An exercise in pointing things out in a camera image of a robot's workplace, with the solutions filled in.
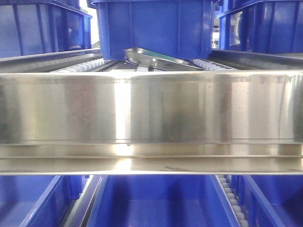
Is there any stainless steel tray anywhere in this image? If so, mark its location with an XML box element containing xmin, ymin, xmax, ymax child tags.
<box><xmin>124</xmin><ymin>47</ymin><xmax>204</xmax><ymax>71</ymax></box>

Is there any white roller track upper left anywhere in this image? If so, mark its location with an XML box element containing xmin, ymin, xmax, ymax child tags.
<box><xmin>53</xmin><ymin>58</ymin><xmax>110</xmax><ymax>73</ymax></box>

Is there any white roller track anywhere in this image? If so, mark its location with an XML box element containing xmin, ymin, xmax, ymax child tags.
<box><xmin>189</xmin><ymin>59</ymin><xmax>236</xmax><ymax>71</ymax></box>
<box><xmin>215</xmin><ymin>175</ymin><xmax>249</xmax><ymax>227</ymax></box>
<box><xmin>53</xmin><ymin>58</ymin><xmax>110</xmax><ymax>73</ymax></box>

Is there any white roller track upper right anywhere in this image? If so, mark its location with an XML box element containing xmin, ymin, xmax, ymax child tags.
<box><xmin>189</xmin><ymin>59</ymin><xmax>236</xmax><ymax>71</ymax></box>

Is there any dark blue bin upper centre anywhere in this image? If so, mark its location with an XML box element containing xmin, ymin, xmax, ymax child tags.
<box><xmin>87</xmin><ymin>0</ymin><xmax>216</xmax><ymax>60</ymax></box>

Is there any dark blue bin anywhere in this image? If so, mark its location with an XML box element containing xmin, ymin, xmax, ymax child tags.
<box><xmin>87</xmin><ymin>0</ymin><xmax>216</xmax><ymax>60</ymax></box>
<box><xmin>88</xmin><ymin>175</ymin><xmax>239</xmax><ymax>227</ymax></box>
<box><xmin>229</xmin><ymin>175</ymin><xmax>303</xmax><ymax>227</ymax></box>
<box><xmin>217</xmin><ymin>0</ymin><xmax>303</xmax><ymax>54</ymax></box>
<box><xmin>0</xmin><ymin>0</ymin><xmax>92</xmax><ymax>58</ymax></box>
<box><xmin>0</xmin><ymin>175</ymin><xmax>89</xmax><ymax>227</ymax></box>

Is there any dark blue bin lower centre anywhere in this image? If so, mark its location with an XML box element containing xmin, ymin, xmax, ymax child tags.
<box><xmin>88</xmin><ymin>175</ymin><xmax>239</xmax><ymax>227</ymax></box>

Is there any white roller track lower right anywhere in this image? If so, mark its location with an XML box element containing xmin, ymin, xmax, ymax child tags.
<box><xmin>215</xmin><ymin>175</ymin><xmax>249</xmax><ymax>227</ymax></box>

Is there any dark blue bin lower right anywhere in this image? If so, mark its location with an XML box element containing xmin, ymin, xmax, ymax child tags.
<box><xmin>229</xmin><ymin>175</ymin><xmax>303</xmax><ymax>227</ymax></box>

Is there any dark blue bin upper right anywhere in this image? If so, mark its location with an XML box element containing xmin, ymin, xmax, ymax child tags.
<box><xmin>217</xmin><ymin>0</ymin><xmax>303</xmax><ymax>54</ymax></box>

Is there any dark blue bin upper left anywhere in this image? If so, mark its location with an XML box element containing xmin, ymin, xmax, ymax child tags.
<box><xmin>0</xmin><ymin>0</ymin><xmax>92</xmax><ymax>58</ymax></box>

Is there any dark blue bin lower left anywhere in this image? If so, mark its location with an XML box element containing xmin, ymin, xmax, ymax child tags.
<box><xmin>0</xmin><ymin>175</ymin><xmax>89</xmax><ymax>227</ymax></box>

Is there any stainless steel shelf front rail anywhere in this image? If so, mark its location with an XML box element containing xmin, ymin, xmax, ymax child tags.
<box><xmin>0</xmin><ymin>70</ymin><xmax>303</xmax><ymax>175</ymax></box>

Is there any metal divider rail lower left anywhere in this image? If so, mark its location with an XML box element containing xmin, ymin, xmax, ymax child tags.
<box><xmin>61</xmin><ymin>175</ymin><xmax>102</xmax><ymax>227</ymax></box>

